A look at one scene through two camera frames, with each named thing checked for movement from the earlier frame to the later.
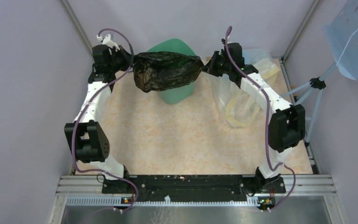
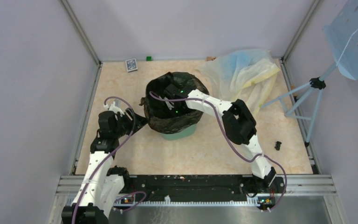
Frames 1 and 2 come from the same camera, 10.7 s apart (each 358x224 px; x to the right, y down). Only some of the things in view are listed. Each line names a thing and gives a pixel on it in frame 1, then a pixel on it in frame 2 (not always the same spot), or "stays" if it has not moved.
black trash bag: (161, 70) → (157, 116)
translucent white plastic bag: (237, 108) stays
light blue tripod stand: (317, 83) stays
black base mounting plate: (192, 186) stays
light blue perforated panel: (352, 35) stays
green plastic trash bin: (184, 94) → (181, 134)
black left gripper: (126, 56) → (140, 122)
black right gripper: (210, 67) → (173, 108)
